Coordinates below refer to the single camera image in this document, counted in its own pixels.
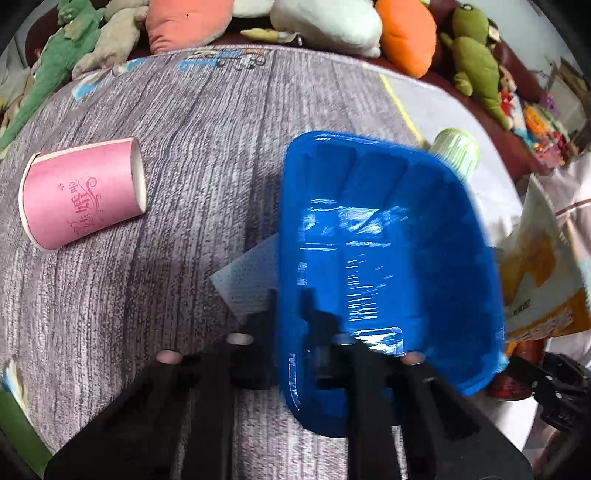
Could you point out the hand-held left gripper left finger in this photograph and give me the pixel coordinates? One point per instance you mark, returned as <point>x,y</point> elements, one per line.
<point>258,355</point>

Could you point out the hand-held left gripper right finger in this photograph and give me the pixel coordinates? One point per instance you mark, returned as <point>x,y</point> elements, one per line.
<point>369,397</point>

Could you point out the white paper tissue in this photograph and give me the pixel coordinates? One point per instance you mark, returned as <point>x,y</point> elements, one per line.
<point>249,281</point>

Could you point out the blue plastic bin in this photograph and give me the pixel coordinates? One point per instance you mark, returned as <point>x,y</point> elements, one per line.
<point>392,277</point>

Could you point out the yellow and white snack bag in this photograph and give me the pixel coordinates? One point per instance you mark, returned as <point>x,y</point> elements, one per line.
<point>540,258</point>

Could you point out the red drink can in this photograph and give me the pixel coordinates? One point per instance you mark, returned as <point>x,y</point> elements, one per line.
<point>508,385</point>

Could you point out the white checked cloth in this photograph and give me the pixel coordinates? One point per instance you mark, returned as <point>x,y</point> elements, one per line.
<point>575,198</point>

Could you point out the wood-grain printed mat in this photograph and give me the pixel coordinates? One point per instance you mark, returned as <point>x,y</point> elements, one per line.
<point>207,152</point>

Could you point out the pink paper cup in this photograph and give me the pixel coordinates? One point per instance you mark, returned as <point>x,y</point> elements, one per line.
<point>78,194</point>

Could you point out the green packet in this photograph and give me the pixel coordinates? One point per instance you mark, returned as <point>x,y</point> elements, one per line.
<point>18,429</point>

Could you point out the pile of colourful toys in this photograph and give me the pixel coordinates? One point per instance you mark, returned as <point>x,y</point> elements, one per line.
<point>545,129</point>

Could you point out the green ribbed paper cup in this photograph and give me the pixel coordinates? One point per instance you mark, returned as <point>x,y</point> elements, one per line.
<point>457,147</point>

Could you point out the small red doll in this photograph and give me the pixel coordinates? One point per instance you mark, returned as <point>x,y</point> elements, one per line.
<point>507,90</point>

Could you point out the maroon sofa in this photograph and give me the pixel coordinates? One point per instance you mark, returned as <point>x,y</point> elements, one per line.
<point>445,90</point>

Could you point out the olive green frog plush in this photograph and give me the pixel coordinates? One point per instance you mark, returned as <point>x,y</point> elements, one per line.
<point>478,64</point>

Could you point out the white plush toy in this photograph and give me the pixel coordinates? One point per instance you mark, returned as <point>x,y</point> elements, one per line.
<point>323,23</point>

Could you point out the salmon pink plush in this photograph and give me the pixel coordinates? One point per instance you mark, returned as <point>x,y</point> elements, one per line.
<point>184,23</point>

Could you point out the beige plush toy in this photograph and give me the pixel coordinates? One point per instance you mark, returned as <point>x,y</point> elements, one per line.
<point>111,41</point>

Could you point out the orange plush toy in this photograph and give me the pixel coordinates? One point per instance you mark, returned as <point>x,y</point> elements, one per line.
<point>408,37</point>

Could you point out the green crocodile plush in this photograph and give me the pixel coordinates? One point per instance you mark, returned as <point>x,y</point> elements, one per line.
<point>55,60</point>

